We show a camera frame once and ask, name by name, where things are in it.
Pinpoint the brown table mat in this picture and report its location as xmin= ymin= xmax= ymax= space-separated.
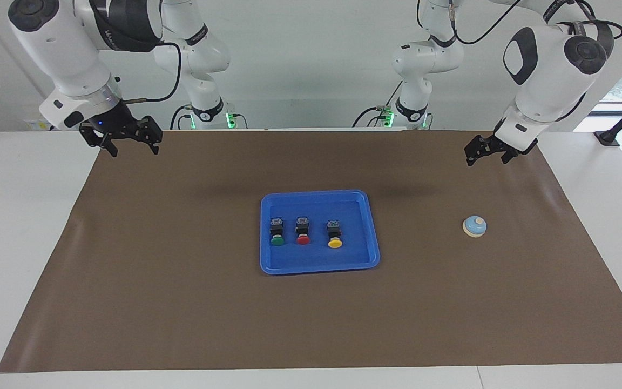
xmin=0 ymin=129 xmax=622 ymax=373

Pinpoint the blue plastic tray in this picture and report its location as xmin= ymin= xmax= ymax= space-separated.
xmin=260 ymin=190 xmax=381 ymax=276

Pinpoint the black right base cable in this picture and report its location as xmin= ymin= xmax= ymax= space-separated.
xmin=170 ymin=104 xmax=193 ymax=130

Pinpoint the black base cable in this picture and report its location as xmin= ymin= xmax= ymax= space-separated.
xmin=170 ymin=104 xmax=193 ymax=130
xmin=351 ymin=81 xmax=404 ymax=128

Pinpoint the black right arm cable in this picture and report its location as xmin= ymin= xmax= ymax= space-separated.
xmin=121 ymin=41 xmax=183 ymax=104

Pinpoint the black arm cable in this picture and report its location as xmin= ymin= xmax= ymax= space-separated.
xmin=449 ymin=0 xmax=622 ymax=45
xmin=121 ymin=41 xmax=183 ymax=104

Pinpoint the yellow push button switch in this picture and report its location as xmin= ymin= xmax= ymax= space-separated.
xmin=327 ymin=219 xmax=344 ymax=249

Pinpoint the black left base cable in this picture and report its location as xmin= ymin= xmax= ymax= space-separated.
xmin=351 ymin=81 xmax=404 ymax=128

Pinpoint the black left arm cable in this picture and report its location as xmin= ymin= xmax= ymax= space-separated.
xmin=449 ymin=0 xmax=622 ymax=45

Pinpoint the light blue call bell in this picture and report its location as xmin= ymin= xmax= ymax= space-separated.
xmin=462 ymin=215 xmax=488 ymax=239

